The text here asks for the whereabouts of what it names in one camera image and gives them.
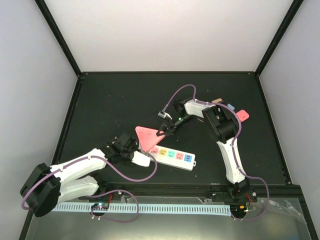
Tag light blue slotted cable duct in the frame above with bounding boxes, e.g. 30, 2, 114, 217
53, 202, 231, 217

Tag black aluminium frame rail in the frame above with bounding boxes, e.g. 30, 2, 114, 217
77, 181, 303, 201

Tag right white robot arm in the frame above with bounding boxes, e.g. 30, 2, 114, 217
156, 98, 250, 202

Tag orange cube plug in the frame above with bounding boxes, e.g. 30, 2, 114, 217
212, 98, 223, 103

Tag right circuit board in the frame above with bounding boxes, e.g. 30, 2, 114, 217
230, 205, 249, 214

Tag blue cube plug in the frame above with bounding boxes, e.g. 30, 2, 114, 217
227, 104, 235, 111

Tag left circuit board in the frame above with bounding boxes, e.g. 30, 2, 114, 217
91, 202, 109, 211

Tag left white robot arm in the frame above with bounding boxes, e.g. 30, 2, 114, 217
19, 133, 152, 217

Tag pink square plug piece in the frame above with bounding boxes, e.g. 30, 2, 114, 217
236, 109, 250, 123

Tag pink extension socket adapter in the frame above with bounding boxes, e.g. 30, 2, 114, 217
135, 126, 165, 152

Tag white power strip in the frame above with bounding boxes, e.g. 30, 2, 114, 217
147, 145, 197, 171

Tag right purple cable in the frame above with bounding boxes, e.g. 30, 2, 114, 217
162, 84, 270, 222

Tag circuit board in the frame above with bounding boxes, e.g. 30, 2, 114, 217
230, 205, 249, 214
91, 202, 109, 211

